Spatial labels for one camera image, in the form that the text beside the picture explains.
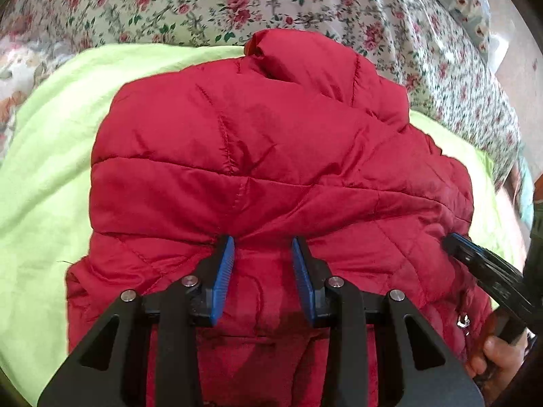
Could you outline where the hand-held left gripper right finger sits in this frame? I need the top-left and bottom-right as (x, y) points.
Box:
(291, 237), (487, 407)

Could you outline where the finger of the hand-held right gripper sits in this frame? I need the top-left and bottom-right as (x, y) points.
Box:
(442, 232), (536, 327)

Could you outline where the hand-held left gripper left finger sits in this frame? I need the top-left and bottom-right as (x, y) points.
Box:
(38, 236), (236, 407)

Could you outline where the red quilted jacket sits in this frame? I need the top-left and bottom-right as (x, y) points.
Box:
(65, 29), (495, 407)

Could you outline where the person's right hand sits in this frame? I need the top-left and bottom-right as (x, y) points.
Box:
(466, 334), (529, 396)

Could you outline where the light green blanket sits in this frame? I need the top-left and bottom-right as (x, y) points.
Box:
(0, 44), (527, 407)

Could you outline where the small floral print duvet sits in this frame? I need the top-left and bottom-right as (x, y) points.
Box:
(0, 0), (523, 191)

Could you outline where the large rose print pillow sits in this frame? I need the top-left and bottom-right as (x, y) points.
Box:
(0, 34), (49, 147)

